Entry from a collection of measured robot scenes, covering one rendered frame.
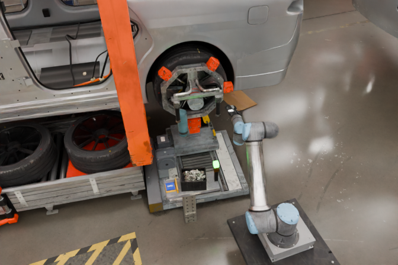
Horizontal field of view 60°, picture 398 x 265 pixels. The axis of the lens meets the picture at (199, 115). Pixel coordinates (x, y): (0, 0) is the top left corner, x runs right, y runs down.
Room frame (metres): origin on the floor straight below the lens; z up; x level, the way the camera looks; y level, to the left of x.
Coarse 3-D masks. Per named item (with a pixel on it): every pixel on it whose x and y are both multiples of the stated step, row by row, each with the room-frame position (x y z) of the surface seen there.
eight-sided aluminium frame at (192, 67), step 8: (192, 64) 2.46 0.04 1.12; (200, 64) 2.46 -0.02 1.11; (176, 72) 2.38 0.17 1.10; (184, 72) 2.40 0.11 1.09; (208, 72) 2.43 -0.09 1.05; (216, 72) 2.49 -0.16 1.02; (168, 80) 2.37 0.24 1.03; (168, 104) 2.41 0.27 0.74; (208, 104) 2.48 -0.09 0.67; (192, 112) 2.45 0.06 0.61; (200, 112) 2.43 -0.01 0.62; (208, 112) 2.43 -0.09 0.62
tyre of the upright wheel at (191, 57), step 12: (180, 48) 2.64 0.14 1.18; (192, 48) 2.64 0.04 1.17; (204, 48) 2.70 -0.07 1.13; (168, 60) 2.52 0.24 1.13; (180, 60) 2.47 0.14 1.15; (192, 60) 2.49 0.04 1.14; (204, 60) 2.51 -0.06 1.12; (156, 72) 2.51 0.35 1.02; (156, 84) 2.44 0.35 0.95; (156, 96) 2.43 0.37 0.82
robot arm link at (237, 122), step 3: (237, 117) 2.19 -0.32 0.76; (234, 120) 2.16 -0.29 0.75; (237, 120) 2.14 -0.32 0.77; (240, 120) 2.14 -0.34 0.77; (234, 123) 2.13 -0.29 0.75; (237, 123) 2.10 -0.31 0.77; (240, 123) 2.09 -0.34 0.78; (243, 123) 2.11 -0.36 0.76; (234, 126) 2.09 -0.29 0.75; (237, 126) 2.07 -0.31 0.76; (240, 126) 2.08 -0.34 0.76; (234, 129) 2.10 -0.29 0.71; (237, 129) 2.07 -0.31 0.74; (240, 129) 2.07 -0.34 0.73; (237, 132) 2.06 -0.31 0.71; (240, 132) 2.06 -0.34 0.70
